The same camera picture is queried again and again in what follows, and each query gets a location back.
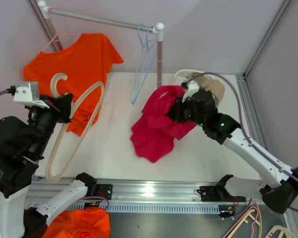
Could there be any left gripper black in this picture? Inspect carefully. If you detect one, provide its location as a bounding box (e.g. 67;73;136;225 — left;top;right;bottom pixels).
29;92;74;157

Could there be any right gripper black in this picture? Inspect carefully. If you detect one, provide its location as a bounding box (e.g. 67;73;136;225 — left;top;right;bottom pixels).
166;95;205;127

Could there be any beige t shirt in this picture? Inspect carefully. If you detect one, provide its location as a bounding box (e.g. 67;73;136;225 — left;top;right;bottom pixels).
190;73;225;107

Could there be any magenta t shirt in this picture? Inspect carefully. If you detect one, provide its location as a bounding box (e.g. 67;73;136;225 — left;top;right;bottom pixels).
130;85;196;163

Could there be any beige wooden hanger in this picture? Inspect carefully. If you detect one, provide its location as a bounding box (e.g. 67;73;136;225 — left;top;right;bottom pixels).
45;73;105;183

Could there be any light blue wire hanger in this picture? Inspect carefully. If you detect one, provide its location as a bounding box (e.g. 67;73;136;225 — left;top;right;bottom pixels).
130;23;145;105
142;30;157;82

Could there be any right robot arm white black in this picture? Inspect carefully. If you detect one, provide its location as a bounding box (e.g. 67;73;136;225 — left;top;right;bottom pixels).
167;89;298;214

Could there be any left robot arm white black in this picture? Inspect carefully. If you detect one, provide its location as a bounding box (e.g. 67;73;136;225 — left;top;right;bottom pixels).
0;94;97;238

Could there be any orange t shirt on hanger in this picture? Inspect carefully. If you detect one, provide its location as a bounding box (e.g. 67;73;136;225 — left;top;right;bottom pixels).
23;33;125;137

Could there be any pink hanger on floor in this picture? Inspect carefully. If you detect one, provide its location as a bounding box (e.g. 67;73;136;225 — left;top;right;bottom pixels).
222;203;263;238

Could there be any beige hanger on floor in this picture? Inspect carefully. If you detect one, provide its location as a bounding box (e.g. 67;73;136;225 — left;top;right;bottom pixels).
265;225;297;238

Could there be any white perforated plastic basket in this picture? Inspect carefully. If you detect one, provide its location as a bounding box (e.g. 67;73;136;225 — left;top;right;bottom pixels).
173;69;203;85

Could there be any metal clothes rack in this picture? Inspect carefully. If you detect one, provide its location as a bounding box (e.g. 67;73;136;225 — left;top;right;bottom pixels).
35;0;164;87

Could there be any orange cloth pile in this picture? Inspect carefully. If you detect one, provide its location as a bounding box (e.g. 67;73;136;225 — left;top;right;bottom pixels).
43;207;110;238

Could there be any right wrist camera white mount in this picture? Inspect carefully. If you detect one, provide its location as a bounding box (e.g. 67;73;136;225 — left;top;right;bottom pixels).
181;80;200;102

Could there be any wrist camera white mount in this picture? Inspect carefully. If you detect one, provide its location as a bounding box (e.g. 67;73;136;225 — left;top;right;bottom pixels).
13;81;50;109
181;80;200;102

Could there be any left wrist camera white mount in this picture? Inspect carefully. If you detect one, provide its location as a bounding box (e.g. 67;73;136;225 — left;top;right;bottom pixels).
13;81;50;109

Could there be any pink wire hanger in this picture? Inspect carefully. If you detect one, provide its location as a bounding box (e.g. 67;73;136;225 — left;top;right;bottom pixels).
39;5;79;52

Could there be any aluminium rail frame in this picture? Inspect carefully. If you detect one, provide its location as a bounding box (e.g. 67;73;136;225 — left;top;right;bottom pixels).
26;178;216;204

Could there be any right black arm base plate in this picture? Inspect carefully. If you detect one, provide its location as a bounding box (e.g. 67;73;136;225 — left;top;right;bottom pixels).
197;186;236;202

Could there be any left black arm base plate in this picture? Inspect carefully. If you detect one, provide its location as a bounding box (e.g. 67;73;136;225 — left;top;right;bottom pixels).
85;184;113;200

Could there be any slotted grey cable duct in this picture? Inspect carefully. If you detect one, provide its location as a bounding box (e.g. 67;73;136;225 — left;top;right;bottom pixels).
66;201;232;214

